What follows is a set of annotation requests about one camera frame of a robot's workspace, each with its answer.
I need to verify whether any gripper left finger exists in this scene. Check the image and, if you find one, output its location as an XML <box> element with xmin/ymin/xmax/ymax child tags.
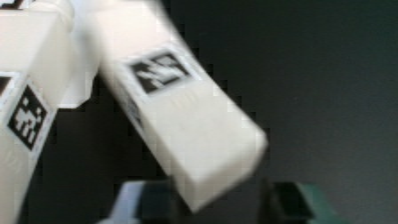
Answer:
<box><xmin>96</xmin><ymin>180</ymin><xmax>178</xmax><ymax>224</ymax></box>

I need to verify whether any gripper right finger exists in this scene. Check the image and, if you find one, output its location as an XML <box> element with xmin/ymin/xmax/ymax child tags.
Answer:
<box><xmin>260</xmin><ymin>181</ymin><xmax>350</xmax><ymax>224</ymax></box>

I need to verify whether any white desk leg with tag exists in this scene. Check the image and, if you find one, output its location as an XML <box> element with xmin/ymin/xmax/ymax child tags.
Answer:
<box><xmin>87</xmin><ymin>0</ymin><xmax>268</xmax><ymax>211</ymax></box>

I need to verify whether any white desk leg centre right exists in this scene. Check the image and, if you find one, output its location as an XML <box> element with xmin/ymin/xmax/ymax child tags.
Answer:
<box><xmin>0</xmin><ymin>0</ymin><xmax>98</xmax><ymax>224</ymax></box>

